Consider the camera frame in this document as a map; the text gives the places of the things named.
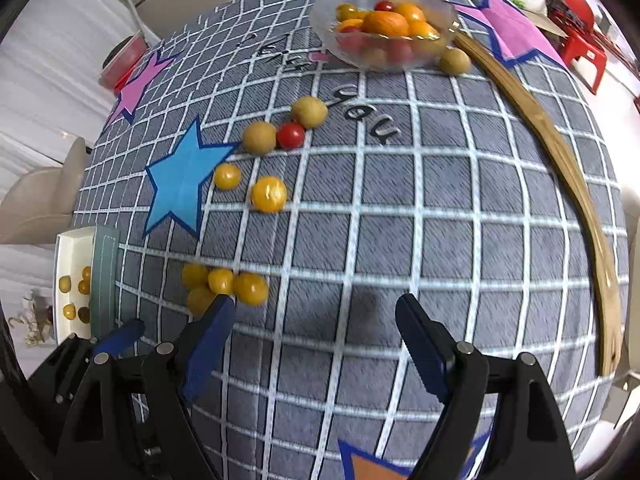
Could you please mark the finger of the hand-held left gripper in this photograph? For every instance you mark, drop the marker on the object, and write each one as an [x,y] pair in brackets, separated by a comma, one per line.
[70,365]
[120,337]

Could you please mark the red lidded container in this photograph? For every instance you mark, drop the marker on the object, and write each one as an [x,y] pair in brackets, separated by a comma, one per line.
[122,62]

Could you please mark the small pale figurine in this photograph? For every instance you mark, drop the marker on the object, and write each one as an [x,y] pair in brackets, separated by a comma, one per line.
[32,322]

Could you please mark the beige sofa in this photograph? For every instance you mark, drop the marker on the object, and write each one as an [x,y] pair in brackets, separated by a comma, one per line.
[40,200]

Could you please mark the small orange tomato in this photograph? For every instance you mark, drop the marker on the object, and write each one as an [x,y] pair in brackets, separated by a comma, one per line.
[349,24]

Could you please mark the grey checked star blanket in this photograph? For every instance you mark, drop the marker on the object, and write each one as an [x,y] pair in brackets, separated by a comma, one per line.
[400,220]

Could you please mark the red plastic stool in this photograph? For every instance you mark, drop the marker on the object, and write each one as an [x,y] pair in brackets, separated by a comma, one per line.
[582,35]

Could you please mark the long bamboo strip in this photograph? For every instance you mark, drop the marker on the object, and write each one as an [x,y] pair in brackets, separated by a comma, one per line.
[575,170]

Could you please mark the yellow cherry tomato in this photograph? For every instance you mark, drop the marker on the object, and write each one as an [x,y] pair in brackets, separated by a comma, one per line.
[426,35]
[346,11]
[194,275]
[227,176]
[84,286]
[68,310]
[220,280]
[250,288]
[87,273]
[455,61]
[309,111]
[200,300]
[269,194]
[259,137]

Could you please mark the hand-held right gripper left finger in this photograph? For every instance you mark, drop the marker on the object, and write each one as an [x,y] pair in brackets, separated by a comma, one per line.
[205,355]

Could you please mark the orange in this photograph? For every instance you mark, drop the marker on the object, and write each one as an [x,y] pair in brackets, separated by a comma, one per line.
[385,23]

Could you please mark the clear glass bowl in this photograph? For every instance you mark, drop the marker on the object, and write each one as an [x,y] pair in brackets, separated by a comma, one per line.
[382,27]

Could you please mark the orange kumquat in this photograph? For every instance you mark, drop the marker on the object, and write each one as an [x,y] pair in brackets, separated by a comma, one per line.
[411,11]

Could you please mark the white tray with green edge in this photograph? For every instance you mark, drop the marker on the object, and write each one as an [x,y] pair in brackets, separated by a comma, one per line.
[82,285]

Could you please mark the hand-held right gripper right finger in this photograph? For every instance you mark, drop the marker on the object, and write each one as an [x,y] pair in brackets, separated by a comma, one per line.
[425,355]

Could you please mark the brown longan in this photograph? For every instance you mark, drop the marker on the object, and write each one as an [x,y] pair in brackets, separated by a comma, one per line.
[375,56]
[64,284]

